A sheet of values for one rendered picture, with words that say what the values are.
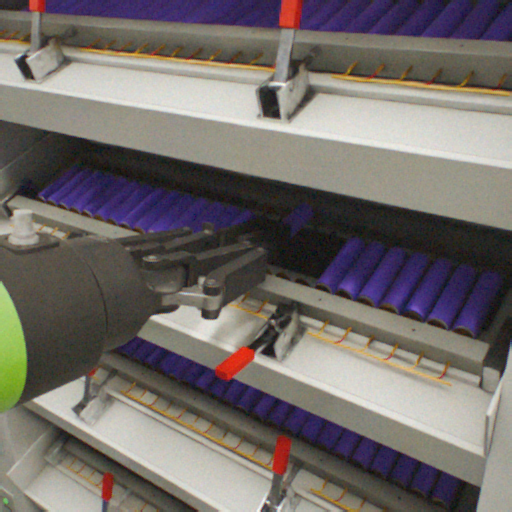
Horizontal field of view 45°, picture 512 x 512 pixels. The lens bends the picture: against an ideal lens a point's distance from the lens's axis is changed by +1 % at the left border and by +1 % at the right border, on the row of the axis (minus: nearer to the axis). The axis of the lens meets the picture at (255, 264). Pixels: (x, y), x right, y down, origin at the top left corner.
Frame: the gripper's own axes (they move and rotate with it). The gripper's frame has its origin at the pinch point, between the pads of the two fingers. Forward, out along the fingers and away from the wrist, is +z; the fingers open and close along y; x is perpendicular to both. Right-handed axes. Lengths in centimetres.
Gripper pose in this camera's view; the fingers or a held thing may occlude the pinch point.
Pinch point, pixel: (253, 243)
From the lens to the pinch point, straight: 54.1
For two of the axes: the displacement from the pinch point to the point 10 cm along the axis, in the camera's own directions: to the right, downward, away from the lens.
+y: -8.1, -2.5, 5.2
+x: -0.9, 9.4, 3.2
